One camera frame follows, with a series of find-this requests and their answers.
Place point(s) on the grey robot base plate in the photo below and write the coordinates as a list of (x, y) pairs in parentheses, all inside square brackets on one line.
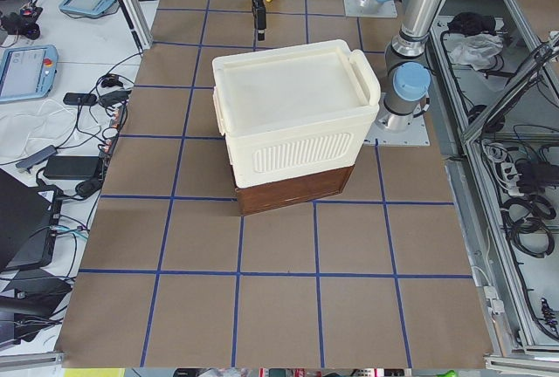
[(390, 130)]

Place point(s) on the black phone device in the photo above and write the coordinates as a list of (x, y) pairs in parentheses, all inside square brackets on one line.
[(80, 99)]

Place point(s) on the cream plastic storage box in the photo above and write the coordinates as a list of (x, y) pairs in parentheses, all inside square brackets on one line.
[(294, 111)]

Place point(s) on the crumpled white cloth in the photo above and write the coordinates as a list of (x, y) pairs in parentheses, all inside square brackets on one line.
[(479, 51)]

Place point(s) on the black power adapter brick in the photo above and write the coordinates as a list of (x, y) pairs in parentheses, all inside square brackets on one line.
[(64, 167)]

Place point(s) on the black cloth bundle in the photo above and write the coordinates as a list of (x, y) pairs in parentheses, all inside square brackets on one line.
[(472, 24)]

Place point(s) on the black laptop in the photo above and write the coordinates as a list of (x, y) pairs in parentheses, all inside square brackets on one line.
[(28, 216)]

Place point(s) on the brown wooden drawer cabinet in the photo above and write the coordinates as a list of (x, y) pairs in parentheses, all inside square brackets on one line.
[(284, 193)]

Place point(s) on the grey usb hub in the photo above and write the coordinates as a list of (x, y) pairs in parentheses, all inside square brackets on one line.
[(40, 156)]

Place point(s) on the blue teach pendant lower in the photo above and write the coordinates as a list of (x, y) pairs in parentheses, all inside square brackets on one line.
[(28, 72)]

